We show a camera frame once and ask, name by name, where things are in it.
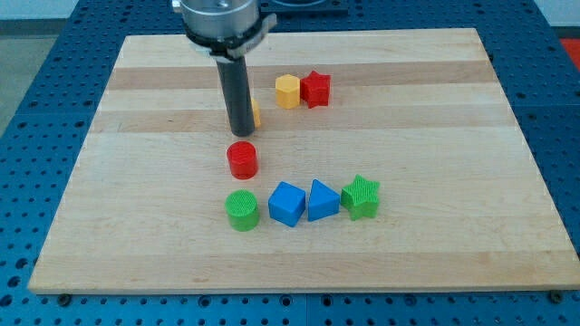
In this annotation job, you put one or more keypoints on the yellow block behind rod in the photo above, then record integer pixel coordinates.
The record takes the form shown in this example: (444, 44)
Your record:
(256, 112)

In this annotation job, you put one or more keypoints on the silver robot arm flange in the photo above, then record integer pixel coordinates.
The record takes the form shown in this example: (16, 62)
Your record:
(225, 30)

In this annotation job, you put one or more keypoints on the red star block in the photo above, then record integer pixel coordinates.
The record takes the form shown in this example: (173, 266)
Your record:
(315, 89)

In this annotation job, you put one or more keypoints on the wooden board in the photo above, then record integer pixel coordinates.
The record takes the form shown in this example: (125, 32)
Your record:
(462, 204)

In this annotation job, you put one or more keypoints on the red cylinder block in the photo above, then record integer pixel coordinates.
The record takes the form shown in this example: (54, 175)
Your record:
(242, 159)

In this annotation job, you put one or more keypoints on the green cylinder block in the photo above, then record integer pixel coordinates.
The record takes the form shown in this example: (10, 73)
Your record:
(242, 210)

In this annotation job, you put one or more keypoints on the yellow hexagon block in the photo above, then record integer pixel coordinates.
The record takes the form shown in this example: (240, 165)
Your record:
(287, 91)

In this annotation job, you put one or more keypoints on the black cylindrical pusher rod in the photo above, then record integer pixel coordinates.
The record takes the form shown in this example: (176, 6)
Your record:
(234, 82)

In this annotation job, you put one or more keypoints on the blue triangle block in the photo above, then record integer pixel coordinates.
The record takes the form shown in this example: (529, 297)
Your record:
(323, 201)

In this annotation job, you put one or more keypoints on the blue cube block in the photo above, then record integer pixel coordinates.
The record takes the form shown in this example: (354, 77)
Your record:
(287, 204)

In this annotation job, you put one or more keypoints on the green star block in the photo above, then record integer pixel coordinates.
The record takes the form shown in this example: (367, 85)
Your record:
(361, 198)

